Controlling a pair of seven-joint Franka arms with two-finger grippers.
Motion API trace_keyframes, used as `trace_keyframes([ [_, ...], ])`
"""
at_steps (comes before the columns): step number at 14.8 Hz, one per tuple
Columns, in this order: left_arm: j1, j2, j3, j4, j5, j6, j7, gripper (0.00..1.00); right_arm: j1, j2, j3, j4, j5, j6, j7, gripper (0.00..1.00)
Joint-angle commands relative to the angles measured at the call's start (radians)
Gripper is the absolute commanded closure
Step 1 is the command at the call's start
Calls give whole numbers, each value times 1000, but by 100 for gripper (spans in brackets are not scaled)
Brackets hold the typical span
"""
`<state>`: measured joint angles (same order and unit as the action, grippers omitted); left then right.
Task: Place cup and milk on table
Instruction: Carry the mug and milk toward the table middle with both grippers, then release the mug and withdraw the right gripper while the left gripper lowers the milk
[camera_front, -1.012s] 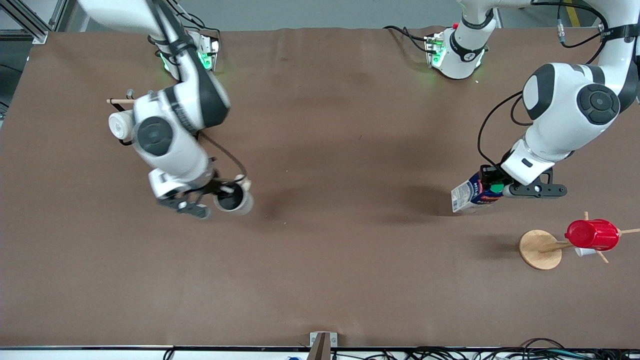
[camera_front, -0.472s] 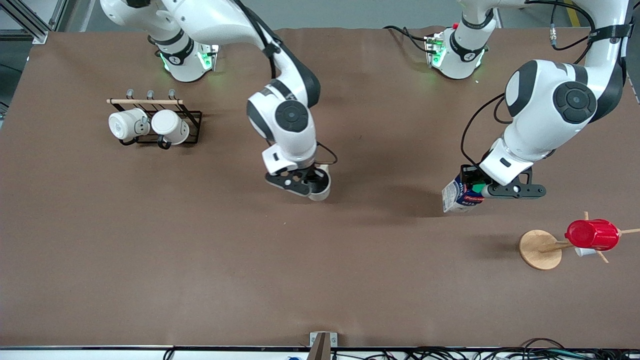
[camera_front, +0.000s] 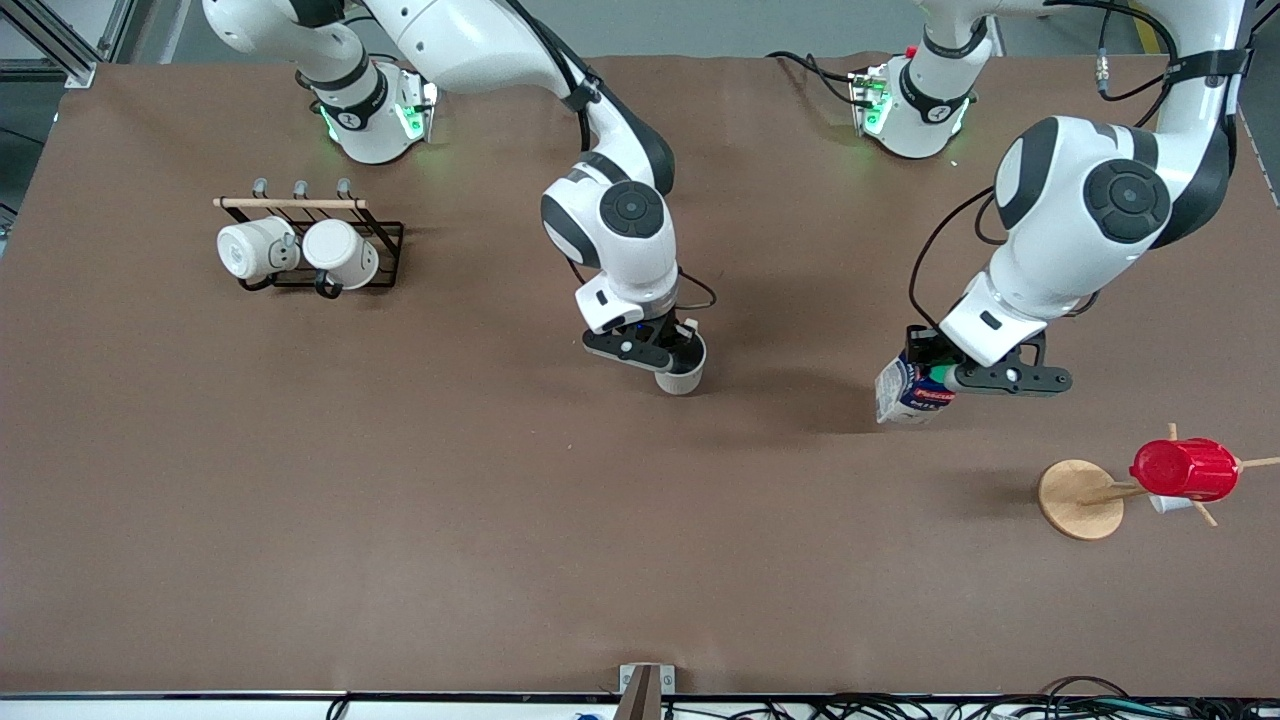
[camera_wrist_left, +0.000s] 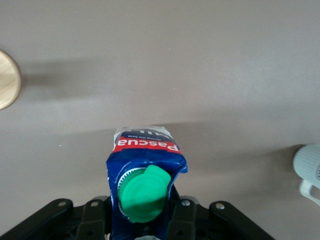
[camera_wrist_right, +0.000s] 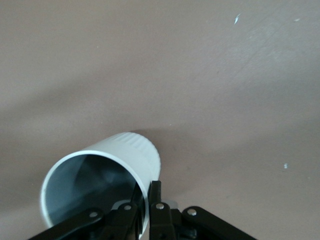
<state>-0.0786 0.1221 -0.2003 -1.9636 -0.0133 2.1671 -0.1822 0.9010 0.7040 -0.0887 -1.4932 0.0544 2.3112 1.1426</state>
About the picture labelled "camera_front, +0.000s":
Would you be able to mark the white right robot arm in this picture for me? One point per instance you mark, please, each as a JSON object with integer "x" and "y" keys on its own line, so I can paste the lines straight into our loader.
{"x": 620, "y": 250}

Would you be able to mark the wooden mug tree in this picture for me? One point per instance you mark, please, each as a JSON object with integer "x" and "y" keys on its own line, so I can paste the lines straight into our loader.
{"x": 1080, "y": 500}

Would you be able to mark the aluminium frame profile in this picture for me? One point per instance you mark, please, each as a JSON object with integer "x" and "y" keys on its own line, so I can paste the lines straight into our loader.
{"x": 60, "y": 50}

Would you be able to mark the plain white mug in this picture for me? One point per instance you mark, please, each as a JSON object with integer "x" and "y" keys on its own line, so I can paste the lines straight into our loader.
{"x": 340, "y": 250}

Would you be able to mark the red ribbed cup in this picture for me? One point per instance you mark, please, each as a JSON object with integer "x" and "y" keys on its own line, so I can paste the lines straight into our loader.
{"x": 1185, "y": 470}

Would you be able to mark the white mug with print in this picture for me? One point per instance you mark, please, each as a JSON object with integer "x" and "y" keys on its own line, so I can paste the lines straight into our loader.
{"x": 250, "y": 250}

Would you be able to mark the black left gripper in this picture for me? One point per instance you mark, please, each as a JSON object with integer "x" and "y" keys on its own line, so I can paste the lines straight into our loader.
{"x": 922, "y": 350}

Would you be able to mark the brown table cover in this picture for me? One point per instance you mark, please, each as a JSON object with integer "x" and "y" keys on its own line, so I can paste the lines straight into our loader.
{"x": 640, "y": 540}

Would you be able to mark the small white cup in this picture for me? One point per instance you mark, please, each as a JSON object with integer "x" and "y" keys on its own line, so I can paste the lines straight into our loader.
{"x": 1168, "y": 505}

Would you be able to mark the blue white milk carton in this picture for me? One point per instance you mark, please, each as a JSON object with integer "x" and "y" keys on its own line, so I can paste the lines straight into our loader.
{"x": 905, "y": 400}

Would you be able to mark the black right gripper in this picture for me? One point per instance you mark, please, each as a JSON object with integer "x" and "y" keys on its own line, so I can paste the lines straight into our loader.
{"x": 671, "y": 333}

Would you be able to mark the grey metal camera bracket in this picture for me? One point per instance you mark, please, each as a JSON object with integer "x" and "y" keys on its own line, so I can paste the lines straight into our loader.
{"x": 645, "y": 690}

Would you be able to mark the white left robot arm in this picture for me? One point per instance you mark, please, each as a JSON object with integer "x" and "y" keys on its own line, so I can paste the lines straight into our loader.
{"x": 1080, "y": 220}

